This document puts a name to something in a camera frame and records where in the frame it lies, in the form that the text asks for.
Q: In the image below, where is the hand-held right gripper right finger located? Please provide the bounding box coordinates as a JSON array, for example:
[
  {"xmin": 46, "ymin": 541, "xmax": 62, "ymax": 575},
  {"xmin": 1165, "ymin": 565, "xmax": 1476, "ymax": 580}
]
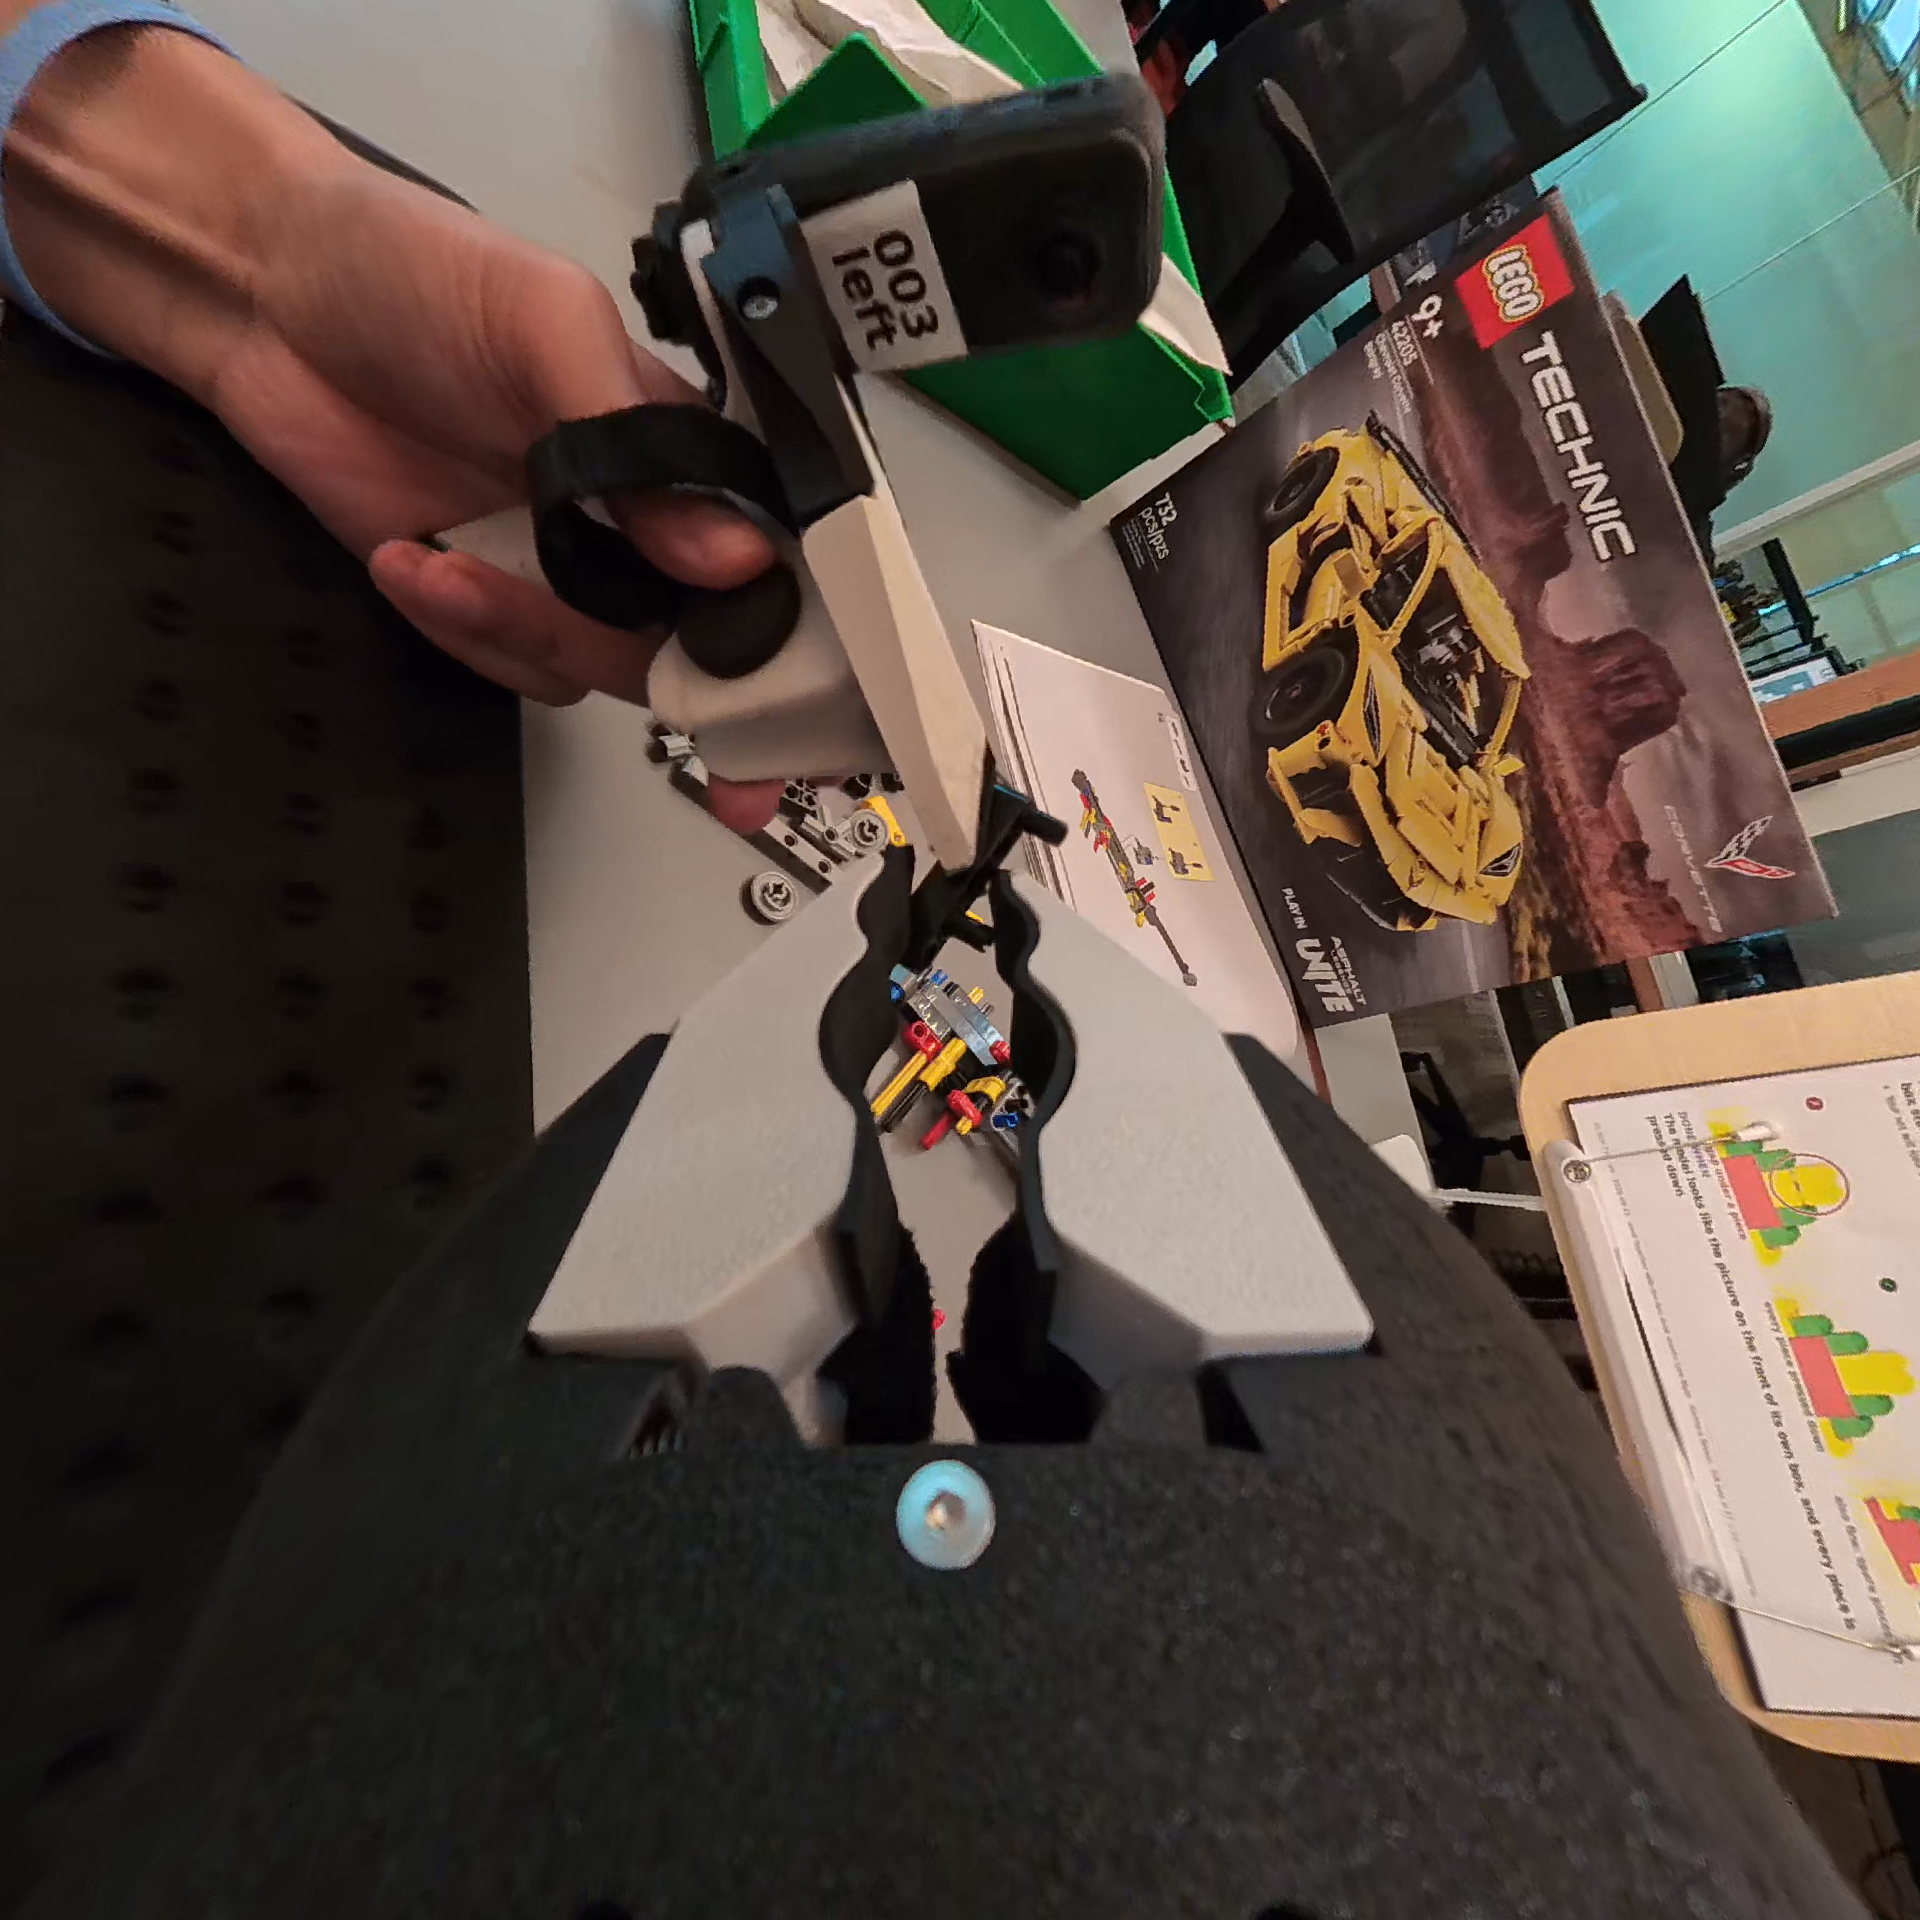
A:
[{"xmin": 982, "ymin": 872, "xmax": 1377, "ymax": 1412}]

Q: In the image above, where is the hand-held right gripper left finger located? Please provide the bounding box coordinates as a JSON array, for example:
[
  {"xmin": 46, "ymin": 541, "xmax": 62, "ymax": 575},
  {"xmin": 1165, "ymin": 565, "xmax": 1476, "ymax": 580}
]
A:
[{"xmin": 528, "ymin": 854, "xmax": 924, "ymax": 1449}]

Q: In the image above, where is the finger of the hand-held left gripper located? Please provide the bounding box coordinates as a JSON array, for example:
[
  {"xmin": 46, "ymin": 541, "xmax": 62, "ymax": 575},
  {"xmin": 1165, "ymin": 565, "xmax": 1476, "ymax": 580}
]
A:
[{"xmin": 801, "ymin": 375, "xmax": 996, "ymax": 876}]

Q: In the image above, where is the multicoloured lego chassis assembly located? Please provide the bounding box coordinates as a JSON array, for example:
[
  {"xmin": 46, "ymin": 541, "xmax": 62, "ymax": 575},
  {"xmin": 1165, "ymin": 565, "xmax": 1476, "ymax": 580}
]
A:
[{"xmin": 866, "ymin": 959, "xmax": 1040, "ymax": 1153}]

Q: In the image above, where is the open lego instruction booklet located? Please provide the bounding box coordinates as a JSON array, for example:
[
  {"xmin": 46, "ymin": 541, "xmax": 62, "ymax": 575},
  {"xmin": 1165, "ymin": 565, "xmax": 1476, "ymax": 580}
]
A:
[{"xmin": 970, "ymin": 617, "xmax": 1306, "ymax": 1055}]

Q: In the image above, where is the spread of large lego parts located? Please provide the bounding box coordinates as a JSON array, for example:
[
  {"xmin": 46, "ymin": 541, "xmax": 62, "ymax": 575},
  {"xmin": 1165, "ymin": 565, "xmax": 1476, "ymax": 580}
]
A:
[{"xmin": 645, "ymin": 719, "xmax": 910, "ymax": 924}]

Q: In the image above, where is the lego set box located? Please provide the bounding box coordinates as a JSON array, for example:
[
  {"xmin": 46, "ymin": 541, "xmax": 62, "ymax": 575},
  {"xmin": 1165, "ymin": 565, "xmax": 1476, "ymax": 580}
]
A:
[{"xmin": 1106, "ymin": 186, "xmax": 1841, "ymax": 1032}]

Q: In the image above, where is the person's left hand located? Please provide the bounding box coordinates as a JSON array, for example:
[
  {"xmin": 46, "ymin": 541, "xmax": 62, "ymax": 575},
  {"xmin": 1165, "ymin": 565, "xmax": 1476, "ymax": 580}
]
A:
[{"xmin": 141, "ymin": 65, "xmax": 797, "ymax": 837}]

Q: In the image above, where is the white paper bag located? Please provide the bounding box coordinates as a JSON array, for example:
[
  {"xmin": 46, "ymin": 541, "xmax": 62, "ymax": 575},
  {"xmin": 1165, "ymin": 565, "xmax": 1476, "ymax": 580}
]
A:
[{"xmin": 757, "ymin": 0, "xmax": 1051, "ymax": 95}]

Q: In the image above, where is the green plastic bin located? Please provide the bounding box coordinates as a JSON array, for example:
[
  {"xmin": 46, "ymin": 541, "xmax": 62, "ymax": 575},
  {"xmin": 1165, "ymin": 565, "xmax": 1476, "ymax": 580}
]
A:
[{"xmin": 688, "ymin": 0, "xmax": 1237, "ymax": 504}]

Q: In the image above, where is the instruction sheet on stand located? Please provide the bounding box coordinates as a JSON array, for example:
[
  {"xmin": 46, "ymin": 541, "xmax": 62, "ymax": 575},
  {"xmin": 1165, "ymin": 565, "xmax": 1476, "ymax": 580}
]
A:
[{"xmin": 1395, "ymin": 982, "xmax": 1920, "ymax": 1769}]

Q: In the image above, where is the black office chair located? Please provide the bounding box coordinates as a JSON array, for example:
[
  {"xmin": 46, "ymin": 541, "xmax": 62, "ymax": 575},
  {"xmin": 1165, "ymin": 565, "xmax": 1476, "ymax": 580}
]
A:
[{"xmin": 1137, "ymin": 0, "xmax": 1648, "ymax": 388}]

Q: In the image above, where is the black dimpled floor mat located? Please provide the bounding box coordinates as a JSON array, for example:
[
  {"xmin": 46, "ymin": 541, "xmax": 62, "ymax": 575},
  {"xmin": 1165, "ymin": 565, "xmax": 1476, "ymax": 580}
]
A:
[{"xmin": 0, "ymin": 292, "xmax": 531, "ymax": 1893}]

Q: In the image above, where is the illustrated task instruction sheet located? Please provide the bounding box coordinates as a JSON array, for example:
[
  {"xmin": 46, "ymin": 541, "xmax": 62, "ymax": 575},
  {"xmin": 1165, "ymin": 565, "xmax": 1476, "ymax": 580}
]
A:
[{"xmin": 1564, "ymin": 1048, "xmax": 1920, "ymax": 1724}]

